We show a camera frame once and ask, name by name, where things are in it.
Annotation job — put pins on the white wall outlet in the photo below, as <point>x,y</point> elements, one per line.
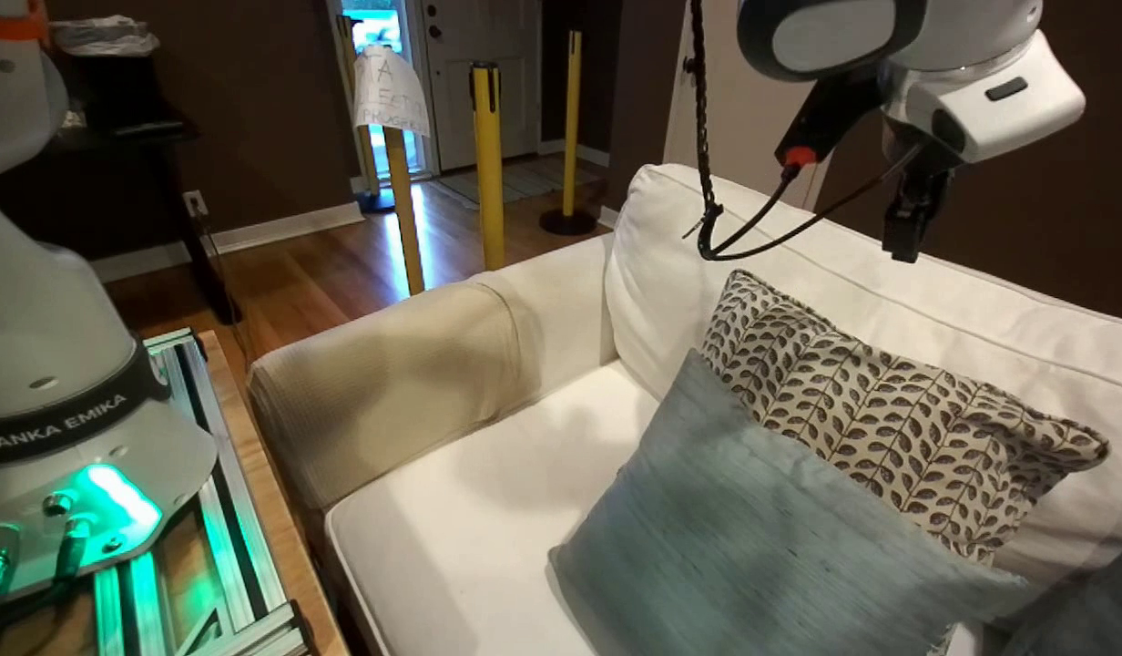
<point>195,202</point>

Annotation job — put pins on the beige armrest cover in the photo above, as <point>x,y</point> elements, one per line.
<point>392,375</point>

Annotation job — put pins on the white panel door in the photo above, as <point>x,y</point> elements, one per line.
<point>489,73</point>

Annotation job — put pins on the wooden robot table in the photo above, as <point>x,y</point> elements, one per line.
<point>269,485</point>

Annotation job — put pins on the aluminium profile base frame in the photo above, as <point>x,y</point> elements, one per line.
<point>252,570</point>

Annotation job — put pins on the white crumpled cloth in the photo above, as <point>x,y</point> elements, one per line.
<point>107,39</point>

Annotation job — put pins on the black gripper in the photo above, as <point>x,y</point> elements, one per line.
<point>921,177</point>

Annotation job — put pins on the yellow post with black base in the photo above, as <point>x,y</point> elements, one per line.
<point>572,123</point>

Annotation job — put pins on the grey doormat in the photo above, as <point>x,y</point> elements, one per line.
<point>517,181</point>

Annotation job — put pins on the white cloth over post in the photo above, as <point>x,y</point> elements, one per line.
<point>392,92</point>

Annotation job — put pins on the leaf patterned pillow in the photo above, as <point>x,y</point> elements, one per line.
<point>901,424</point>

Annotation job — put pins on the white open door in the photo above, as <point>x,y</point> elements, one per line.
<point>728,112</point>

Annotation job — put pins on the white sofa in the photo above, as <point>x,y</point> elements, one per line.
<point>464,533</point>

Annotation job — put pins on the plain grey-blue pillow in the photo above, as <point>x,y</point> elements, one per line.
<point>728,533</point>
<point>1084,606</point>

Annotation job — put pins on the black side table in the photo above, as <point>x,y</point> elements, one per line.
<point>124,159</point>

